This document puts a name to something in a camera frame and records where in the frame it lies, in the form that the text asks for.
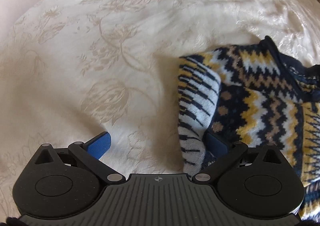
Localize navy yellow patterned knit sweater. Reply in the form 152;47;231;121
178;37;319;221

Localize white floral bedspread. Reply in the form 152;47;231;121
1;0;319;220

